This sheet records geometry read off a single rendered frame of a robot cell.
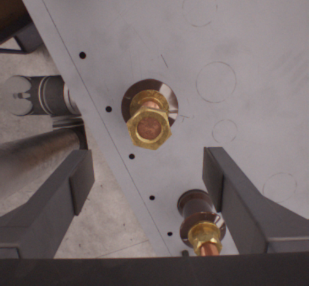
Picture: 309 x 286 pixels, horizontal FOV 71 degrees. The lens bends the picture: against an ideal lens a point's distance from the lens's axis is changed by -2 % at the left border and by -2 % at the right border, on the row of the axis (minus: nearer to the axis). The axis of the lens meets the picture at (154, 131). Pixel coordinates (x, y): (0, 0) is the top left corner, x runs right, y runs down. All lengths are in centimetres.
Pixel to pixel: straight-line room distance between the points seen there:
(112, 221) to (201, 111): 201
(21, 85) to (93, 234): 203
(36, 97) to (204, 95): 42
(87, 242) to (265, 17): 245
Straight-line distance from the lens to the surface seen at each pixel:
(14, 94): 68
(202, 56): 46
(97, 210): 233
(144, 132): 25
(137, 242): 253
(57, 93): 60
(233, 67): 48
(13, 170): 46
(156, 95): 35
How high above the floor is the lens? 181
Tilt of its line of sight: 73 degrees down
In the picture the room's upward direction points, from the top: 177 degrees clockwise
